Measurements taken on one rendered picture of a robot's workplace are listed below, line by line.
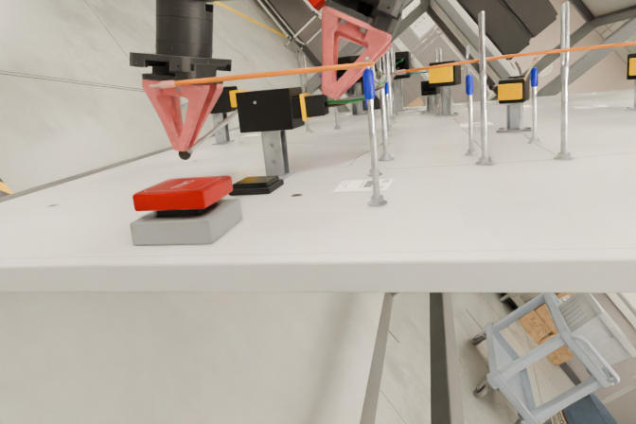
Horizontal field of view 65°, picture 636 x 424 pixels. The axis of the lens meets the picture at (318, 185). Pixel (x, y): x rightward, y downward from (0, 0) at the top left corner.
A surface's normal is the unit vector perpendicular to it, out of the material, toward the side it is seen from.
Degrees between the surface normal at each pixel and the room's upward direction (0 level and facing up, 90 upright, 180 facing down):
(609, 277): 90
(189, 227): 90
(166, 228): 90
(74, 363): 0
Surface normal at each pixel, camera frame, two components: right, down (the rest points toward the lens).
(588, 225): -0.09, -0.98
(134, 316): 0.73, -0.62
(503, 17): -0.18, 0.24
